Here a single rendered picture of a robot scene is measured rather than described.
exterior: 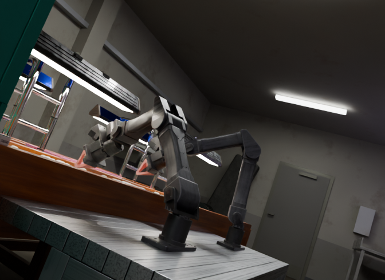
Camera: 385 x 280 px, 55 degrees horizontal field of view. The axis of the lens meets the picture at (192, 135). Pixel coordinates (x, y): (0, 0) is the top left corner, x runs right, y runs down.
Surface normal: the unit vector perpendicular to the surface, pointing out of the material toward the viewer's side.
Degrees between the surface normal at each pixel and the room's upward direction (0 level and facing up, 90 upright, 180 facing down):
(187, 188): 46
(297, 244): 90
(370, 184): 90
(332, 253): 90
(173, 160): 88
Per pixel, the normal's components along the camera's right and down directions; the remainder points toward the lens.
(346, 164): -0.34, -0.28
